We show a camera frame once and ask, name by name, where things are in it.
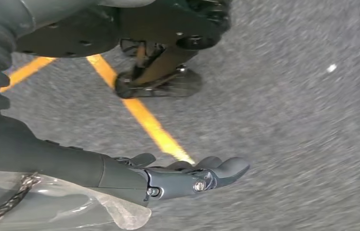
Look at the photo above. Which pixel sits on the small white floor scrap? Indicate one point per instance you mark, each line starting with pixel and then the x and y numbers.
pixel 331 68

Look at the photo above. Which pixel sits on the black round perforated plate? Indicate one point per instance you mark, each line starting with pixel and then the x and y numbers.
pixel 71 38

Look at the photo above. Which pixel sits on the clear plastic cover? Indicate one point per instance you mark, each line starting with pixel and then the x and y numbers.
pixel 71 210

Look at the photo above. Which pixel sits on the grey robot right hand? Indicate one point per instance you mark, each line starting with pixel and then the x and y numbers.
pixel 55 165

